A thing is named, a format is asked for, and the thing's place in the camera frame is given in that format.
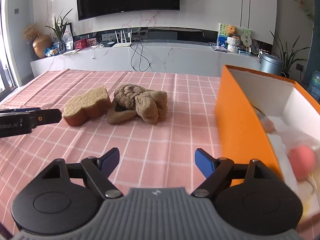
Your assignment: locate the brown loofah sponge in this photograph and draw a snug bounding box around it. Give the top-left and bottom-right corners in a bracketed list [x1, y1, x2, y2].
[62, 86, 111, 127]

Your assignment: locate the brown plush towel toy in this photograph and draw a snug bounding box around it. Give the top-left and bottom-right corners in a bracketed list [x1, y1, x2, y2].
[107, 84, 168, 125]

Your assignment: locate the pink makeup sponge egg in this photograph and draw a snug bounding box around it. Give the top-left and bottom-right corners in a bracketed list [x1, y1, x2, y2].
[288, 145, 316, 181]

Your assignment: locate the white drawstring cloth bag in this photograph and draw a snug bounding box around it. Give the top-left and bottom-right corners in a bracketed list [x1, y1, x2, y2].
[263, 116, 319, 202]

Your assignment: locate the orange white storage box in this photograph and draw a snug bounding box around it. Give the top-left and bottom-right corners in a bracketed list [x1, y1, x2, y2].
[214, 64, 320, 227]

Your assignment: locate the pink checkered tablecloth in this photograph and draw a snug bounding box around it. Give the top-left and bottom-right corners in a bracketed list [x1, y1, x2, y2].
[0, 69, 320, 240]

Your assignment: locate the golden round vase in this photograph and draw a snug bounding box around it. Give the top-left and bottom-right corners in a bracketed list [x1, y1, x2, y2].
[33, 35, 53, 59]

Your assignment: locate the red gift box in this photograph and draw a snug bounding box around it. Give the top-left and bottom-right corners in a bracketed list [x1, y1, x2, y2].
[74, 39, 87, 49]

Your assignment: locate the green plant in glass vase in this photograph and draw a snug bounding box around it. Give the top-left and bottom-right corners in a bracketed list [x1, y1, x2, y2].
[46, 9, 72, 54]

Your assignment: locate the white wifi router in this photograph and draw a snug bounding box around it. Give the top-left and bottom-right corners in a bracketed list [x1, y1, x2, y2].
[113, 30, 132, 48]

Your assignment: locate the blue-grey metal trash bin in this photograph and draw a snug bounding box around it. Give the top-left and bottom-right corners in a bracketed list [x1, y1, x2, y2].
[259, 54, 284, 76]

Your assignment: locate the white marble tv cabinet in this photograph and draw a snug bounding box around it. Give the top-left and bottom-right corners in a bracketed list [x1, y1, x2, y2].
[30, 42, 260, 77]

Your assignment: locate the blue water jug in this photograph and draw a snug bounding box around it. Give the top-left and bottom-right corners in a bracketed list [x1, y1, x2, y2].
[308, 71, 320, 100]

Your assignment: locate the floor potted green plant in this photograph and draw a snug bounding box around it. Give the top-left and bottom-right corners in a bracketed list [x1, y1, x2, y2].
[270, 31, 310, 78]

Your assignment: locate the brown teddy bear on cabinet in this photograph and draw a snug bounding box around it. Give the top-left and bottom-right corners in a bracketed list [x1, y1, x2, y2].
[225, 25, 237, 37]

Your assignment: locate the black router cable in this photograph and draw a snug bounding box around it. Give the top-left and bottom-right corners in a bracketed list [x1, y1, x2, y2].
[130, 41, 151, 73]

